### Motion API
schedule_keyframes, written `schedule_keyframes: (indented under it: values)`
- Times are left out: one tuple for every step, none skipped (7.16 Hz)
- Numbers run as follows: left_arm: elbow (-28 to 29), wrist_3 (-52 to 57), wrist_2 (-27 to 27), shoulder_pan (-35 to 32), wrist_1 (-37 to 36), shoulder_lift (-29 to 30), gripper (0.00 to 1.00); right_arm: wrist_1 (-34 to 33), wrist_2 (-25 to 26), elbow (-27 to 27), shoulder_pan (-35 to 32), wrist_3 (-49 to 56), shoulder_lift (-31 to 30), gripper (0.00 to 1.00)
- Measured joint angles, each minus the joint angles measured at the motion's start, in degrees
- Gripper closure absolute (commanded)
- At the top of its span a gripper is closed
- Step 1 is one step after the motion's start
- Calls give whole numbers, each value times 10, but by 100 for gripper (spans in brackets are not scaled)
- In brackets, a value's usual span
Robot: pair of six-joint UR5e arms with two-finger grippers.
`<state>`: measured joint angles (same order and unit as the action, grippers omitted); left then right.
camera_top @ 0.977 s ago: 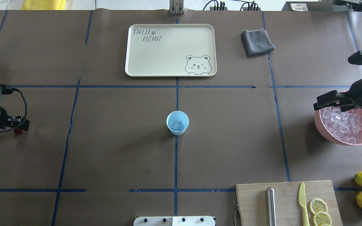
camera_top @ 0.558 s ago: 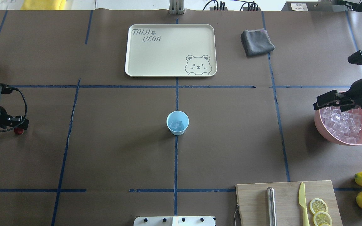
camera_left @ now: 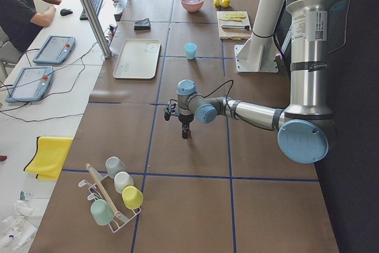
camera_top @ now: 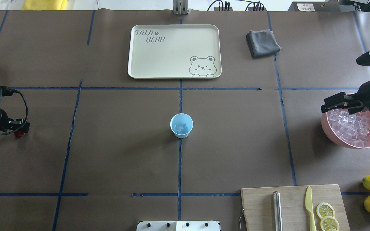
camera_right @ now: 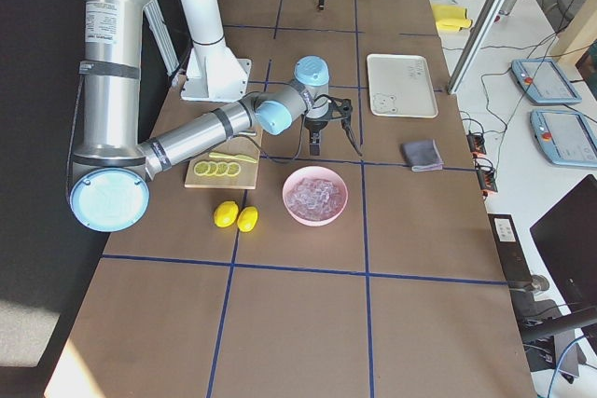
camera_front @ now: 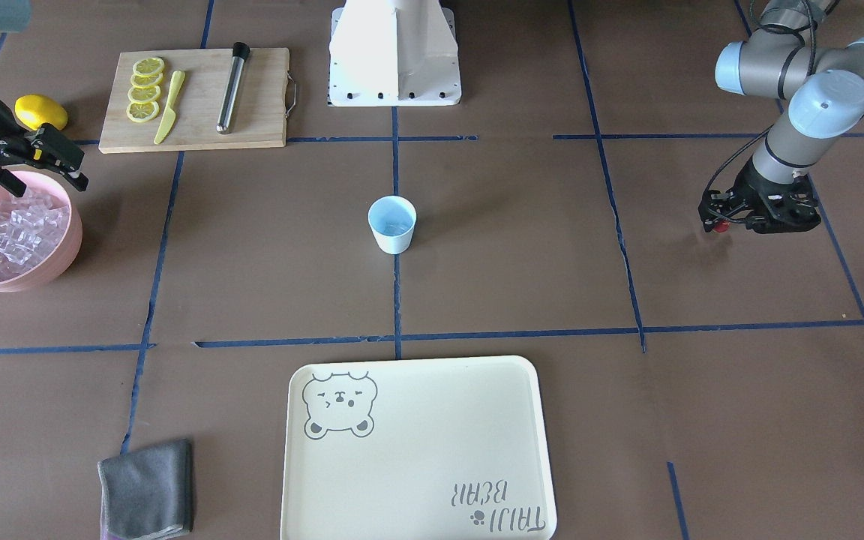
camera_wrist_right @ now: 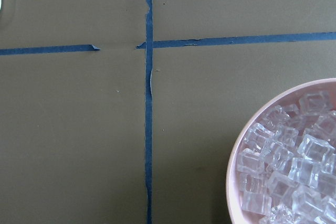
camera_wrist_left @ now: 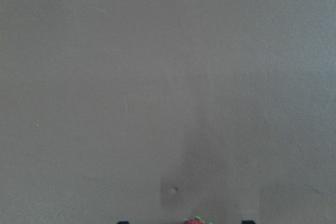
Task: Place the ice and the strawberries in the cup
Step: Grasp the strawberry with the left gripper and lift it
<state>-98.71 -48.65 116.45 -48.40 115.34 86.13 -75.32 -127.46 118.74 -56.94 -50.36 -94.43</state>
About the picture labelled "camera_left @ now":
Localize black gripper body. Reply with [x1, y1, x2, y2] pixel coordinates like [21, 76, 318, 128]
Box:
[178, 113, 194, 125]

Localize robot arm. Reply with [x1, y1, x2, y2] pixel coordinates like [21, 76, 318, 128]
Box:
[165, 0, 337, 164]

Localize ice cubes in bowl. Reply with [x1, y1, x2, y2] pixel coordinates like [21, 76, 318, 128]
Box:
[183, 0, 201, 5]

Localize light blue plastic cup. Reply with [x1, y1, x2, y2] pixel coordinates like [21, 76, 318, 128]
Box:
[184, 43, 197, 60]

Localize grey plastic cup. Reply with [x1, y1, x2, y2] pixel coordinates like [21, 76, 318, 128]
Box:
[105, 156, 127, 179]

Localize white plastic cup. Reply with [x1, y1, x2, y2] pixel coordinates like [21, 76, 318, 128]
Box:
[114, 171, 134, 194]

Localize yellow plastic cup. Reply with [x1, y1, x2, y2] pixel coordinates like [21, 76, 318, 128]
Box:
[122, 185, 143, 210]

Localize mint green plastic cup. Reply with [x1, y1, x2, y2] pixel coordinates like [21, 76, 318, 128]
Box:
[91, 199, 114, 226]

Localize pink bowl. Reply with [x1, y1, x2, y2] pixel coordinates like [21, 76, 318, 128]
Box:
[180, 0, 205, 12]

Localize yellow lemon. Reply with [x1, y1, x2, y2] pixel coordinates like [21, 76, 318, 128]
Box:
[213, 0, 221, 7]
[220, 0, 230, 8]

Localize lemon slices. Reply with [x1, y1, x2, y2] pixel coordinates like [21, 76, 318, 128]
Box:
[224, 13, 246, 21]

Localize wooden cutting board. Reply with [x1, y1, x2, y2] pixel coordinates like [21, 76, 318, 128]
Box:
[217, 11, 252, 40]

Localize cream bear tray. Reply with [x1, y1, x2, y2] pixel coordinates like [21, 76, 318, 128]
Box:
[113, 39, 160, 79]

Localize black keyboard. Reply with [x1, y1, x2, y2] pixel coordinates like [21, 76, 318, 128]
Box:
[79, 0, 103, 20]

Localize black computer mouse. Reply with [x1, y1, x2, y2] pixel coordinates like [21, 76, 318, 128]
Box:
[60, 8, 73, 16]

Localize yellow cloth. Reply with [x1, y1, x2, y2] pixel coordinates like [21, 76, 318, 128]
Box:
[24, 136, 73, 180]

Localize far blue teach pendant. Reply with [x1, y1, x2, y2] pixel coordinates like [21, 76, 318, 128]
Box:
[33, 35, 76, 65]

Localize blue teach pendant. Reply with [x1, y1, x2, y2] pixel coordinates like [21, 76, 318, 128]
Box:
[33, 35, 76, 65]
[5, 66, 53, 103]

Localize near blue teach pendant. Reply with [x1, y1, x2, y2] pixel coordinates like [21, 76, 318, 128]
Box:
[5, 66, 53, 103]

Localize seated person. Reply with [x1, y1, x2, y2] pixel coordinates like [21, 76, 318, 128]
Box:
[1, 0, 61, 53]

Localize crumpled white plastic wrap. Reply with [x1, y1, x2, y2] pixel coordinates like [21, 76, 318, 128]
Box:
[1, 200, 37, 252]

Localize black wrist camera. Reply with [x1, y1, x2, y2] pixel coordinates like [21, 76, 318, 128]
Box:
[164, 99, 179, 121]

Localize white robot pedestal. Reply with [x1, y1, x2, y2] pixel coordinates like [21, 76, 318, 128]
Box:
[235, 0, 285, 73]

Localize wooden rack handle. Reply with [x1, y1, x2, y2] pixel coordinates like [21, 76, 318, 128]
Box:
[86, 163, 121, 218]

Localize white wire cup rack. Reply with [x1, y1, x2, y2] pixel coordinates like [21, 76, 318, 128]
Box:
[78, 175, 142, 233]

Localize aluminium frame post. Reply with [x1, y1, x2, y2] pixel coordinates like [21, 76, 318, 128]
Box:
[80, 0, 111, 59]

